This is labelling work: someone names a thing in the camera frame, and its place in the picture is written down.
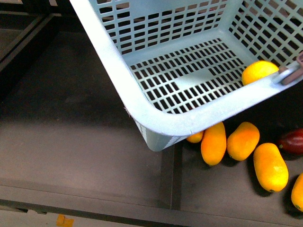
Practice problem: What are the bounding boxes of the light blue plastic basket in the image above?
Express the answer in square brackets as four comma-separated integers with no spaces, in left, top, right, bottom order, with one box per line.
[71,0,303,151]

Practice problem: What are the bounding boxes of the yellow lemon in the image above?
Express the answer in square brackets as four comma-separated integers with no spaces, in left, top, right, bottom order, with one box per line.
[241,61,279,86]

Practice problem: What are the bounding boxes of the brown basket handle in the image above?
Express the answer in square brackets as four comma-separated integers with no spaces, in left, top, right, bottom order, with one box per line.
[281,53,303,85]

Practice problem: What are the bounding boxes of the yellow mango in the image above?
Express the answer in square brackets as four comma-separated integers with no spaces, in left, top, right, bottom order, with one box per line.
[253,143,289,192]
[227,122,260,161]
[201,122,227,166]

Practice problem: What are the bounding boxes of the black mango tray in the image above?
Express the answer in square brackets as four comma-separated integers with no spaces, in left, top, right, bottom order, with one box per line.
[180,96,303,227]

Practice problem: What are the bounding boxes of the red mango on tray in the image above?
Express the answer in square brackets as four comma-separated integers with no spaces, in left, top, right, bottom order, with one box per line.
[277,129,303,156]

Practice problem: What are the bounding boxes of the yellow mango edge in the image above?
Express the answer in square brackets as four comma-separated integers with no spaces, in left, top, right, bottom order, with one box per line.
[291,173,303,212]

